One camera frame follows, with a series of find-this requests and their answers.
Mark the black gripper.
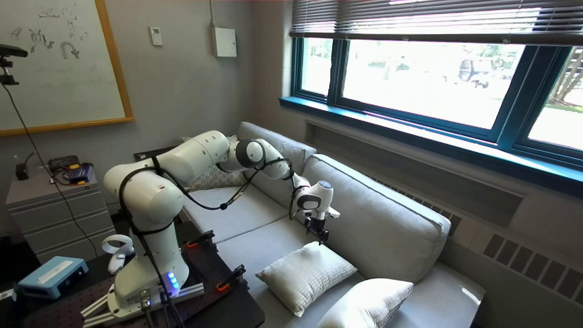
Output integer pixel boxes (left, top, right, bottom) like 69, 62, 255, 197
300, 213, 331, 246

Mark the cream striped cushion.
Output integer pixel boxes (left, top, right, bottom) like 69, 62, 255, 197
315, 277, 415, 328
255, 241, 359, 319

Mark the grey fabric couch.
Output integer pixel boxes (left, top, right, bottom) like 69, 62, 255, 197
171, 118, 488, 328

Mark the orange black clamp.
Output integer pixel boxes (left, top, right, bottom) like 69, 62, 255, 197
215, 262, 247, 295
180, 228, 217, 252

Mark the black robot table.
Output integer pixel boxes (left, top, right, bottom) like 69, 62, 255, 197
20, 228, 268, 328

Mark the wide teal framed window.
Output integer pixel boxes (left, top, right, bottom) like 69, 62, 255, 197
278, 33, 583, 186

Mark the white VR controller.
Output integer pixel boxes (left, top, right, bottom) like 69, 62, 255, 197
100, 233, 136, 275

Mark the baseboard radiator grille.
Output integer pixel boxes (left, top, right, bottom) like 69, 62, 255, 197
481, 231, 583, 308

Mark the slatted window blind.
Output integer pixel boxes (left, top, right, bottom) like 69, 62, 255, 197
289, 0, 583, 46

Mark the black orange gadget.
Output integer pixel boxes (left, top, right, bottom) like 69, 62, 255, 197
47, 153, 98, 188

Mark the grey filing cabinet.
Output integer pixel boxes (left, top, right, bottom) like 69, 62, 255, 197
3, 170, 116, 262

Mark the light blue box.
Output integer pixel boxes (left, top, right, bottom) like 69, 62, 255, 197
16, 253, 91, 301

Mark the small black item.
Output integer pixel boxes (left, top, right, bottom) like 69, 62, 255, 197
14, 151, 34, 182

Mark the wood framed whiteboard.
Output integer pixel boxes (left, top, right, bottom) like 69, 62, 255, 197
0, 0, 136, 139

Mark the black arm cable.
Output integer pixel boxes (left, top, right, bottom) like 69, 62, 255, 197
116, 153, 311, 244

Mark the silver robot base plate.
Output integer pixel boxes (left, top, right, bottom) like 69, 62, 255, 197
80, 279, 207, 324

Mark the white wall box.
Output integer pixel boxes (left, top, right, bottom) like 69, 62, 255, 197
207, 0, 240, 60

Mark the thin black camera cable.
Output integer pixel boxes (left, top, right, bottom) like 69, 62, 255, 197
0, 80, 102, 257

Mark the white wall thermostat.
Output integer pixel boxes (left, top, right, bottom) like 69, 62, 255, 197
147, 24, 165, 49

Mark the black camera on stand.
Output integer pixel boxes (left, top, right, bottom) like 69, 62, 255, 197
0, 42, 31, 88

